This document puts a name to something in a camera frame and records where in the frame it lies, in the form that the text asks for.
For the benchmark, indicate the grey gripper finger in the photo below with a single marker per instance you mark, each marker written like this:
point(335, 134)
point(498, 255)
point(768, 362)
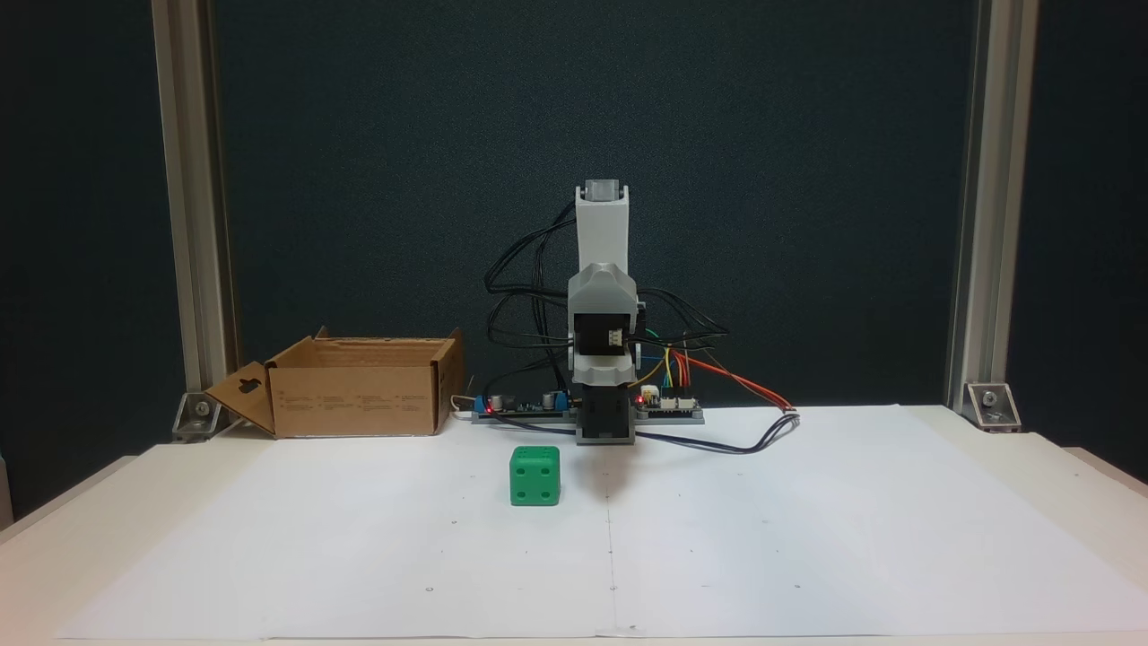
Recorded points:
point(617, 278)
point(592, 278)

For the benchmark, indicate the green die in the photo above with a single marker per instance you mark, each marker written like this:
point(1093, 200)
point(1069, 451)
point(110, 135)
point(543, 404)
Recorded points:
point(534, 475)

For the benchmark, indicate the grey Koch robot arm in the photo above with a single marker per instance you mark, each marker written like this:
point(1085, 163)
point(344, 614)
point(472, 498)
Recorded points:
point(601, 224)

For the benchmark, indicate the motor driver circuit board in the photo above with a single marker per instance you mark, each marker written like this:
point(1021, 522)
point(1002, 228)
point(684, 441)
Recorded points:
point(673, 405)

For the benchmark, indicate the blue power converter board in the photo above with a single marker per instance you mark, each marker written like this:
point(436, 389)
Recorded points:
point(525, 408)

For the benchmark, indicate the brown cardboard box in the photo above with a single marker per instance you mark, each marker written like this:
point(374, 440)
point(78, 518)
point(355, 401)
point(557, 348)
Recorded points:
point(359, 399)

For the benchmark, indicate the aluminium frame post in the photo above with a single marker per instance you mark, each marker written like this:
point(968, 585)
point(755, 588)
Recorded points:
point(991, 179)
point(193, 179)

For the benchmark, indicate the metal corner bracket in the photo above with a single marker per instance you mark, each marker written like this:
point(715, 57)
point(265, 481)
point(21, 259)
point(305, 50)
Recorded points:
point(199, 414)
point(991, 405)

